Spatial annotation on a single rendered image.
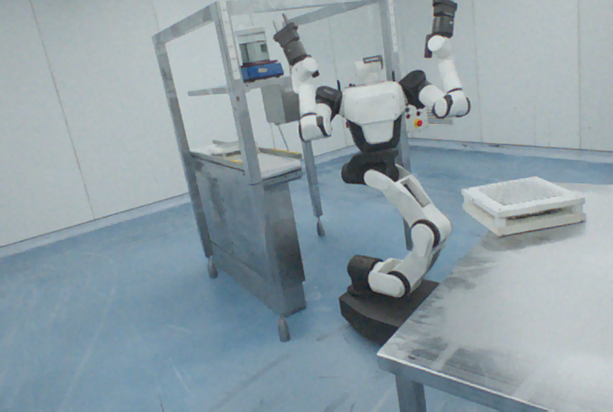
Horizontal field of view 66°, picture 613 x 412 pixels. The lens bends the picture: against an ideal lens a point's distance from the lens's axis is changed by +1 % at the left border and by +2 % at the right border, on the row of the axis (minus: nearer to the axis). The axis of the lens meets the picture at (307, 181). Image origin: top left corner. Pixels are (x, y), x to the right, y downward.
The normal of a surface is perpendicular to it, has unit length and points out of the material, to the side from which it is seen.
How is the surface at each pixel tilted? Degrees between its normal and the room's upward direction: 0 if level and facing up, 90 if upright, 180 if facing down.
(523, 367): 0
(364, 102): 90
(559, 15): 90
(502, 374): 0
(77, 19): 90
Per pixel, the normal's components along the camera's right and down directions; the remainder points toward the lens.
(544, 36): -0.83, 0.26
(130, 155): 0.53, 0.13
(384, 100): 0.03, 0.25
